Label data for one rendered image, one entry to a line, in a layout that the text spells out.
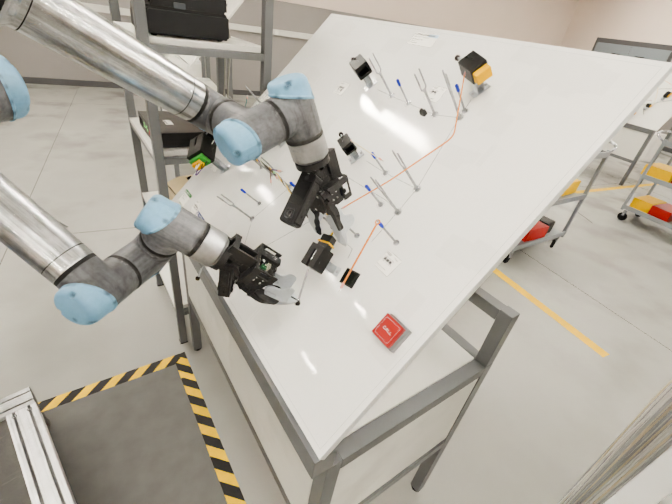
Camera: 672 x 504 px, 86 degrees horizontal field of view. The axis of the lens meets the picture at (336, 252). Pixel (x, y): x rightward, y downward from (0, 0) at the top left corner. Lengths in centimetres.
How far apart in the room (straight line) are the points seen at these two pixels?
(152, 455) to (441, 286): 144
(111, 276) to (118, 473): 125
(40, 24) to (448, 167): 75
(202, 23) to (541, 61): 116
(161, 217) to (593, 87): 89
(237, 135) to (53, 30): 25
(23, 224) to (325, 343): 58
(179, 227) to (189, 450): 129
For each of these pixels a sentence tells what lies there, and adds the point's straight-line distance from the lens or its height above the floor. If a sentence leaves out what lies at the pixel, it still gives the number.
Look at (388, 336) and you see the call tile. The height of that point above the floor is 109.
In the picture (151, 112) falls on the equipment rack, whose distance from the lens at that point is 156.
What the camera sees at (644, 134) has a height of 78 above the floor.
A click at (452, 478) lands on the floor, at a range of 192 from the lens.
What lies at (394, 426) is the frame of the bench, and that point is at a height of 80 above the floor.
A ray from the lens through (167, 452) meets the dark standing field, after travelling 185.
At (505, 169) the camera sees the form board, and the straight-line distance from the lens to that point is 86.
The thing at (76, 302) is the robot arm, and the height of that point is 118.
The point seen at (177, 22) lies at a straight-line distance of 162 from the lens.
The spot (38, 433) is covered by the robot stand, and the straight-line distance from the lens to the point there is 180.
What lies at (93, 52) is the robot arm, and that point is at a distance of 66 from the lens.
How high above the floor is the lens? 159
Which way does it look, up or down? 33 degrees down
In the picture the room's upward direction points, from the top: 9 degrees clockwise
